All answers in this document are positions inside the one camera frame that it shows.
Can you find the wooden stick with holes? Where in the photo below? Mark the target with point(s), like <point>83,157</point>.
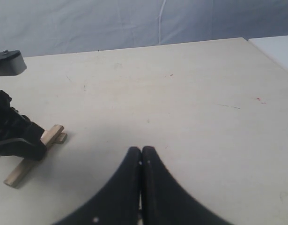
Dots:
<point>61,138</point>

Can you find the white side table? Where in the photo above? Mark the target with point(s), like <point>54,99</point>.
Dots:
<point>276,48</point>

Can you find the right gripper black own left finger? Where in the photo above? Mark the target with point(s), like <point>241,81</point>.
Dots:
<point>117,203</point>

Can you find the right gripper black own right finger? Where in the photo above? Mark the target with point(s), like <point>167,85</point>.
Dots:
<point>165,202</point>

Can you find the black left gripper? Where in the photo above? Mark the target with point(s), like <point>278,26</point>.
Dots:
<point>18,136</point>

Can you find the grey fabric backdrop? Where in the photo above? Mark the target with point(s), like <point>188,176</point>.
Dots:
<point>45,27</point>

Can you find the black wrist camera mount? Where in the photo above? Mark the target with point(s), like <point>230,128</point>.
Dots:
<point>11,63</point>

